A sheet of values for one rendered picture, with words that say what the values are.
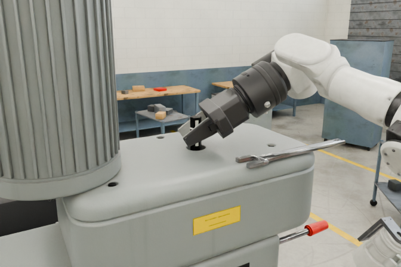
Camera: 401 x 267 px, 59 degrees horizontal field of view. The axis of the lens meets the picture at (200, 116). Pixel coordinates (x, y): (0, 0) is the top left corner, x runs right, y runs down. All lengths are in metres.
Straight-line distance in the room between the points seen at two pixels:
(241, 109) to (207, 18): 7.54
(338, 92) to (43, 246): 0.55
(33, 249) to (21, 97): 0.29
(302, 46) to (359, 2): 9.16
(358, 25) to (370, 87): 9.17
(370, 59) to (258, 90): 5.97
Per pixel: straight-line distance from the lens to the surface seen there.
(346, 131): 6.88
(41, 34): 0.47
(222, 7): 8.36
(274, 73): 0.65
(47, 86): 0.48
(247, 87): 0.64
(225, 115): 0.61
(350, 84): 0.61
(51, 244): 0.68
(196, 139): 0.64
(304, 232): 0.79
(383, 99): 0.59
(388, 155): 0.59
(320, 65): 0.63
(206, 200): 0.57
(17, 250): 0.68
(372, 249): 0.93
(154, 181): 0.54
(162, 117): 5.08
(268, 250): 0.72
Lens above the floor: 2.11
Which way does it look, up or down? 14 degrees down
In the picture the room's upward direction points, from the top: straight up
